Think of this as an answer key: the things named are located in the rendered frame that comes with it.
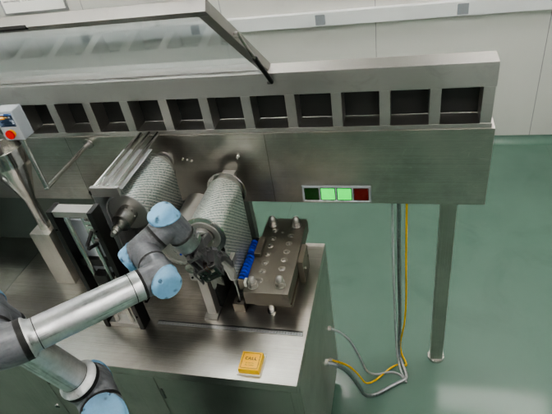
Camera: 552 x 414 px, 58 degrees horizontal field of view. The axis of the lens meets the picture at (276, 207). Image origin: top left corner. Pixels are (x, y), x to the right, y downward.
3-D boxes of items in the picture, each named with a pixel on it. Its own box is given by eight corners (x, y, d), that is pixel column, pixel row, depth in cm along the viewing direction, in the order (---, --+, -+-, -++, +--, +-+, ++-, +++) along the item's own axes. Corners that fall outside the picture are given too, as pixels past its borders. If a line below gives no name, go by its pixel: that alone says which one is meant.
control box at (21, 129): (3, 143, 156) (-12, 114, 150) (16, 132, 161) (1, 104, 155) (22, 142, 154) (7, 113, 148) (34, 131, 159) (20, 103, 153)
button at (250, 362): (238, 373, 160) (236, 369, 159) (244, 355, 166) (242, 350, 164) (259, 375, 159) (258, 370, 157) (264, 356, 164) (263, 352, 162)
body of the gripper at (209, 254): (204, 287, 143) (179, 263, 135) (202, 264, 150) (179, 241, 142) (227, 275, 142) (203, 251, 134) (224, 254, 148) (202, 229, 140)
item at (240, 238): (234, 284, 175) (223, 246, 164) (250, 240, 193) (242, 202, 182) (236, 284, 175) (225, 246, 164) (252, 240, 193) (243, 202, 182)
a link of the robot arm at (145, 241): (126, 271, 122) (159, 241, 124) (111, 248, 130) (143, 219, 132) (144, 287, 128) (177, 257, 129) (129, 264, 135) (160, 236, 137)
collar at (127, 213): (115, 231, 163) (108, 215, 159) (122, 218, 167) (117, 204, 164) (132, 231, 161) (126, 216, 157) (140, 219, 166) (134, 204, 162)
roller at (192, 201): (165, 263, 175) (155, 237, 168) (190, 217, 195) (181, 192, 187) (196, 264, 172) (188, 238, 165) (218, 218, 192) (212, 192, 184)
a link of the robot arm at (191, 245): (170, 232, 139) (195, 219, 138) (180, 241, 142) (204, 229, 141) (170, 250, 134) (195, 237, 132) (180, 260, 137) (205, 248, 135)
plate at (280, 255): (246, 303, 174) (242, 292, 171) (270, 229, 205) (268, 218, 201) (290, 306, 170) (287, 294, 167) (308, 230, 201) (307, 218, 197)
